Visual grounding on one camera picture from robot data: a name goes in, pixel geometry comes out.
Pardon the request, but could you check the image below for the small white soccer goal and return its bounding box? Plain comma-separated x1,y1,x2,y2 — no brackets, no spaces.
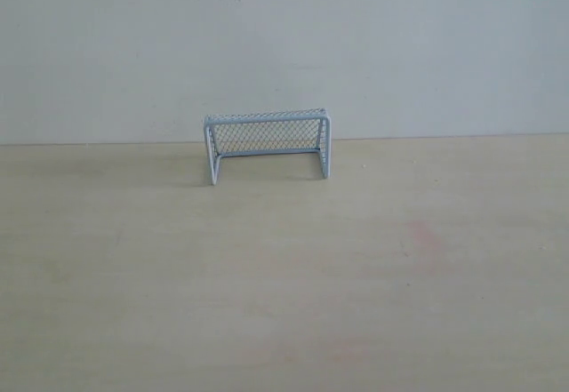
203,108,332,185

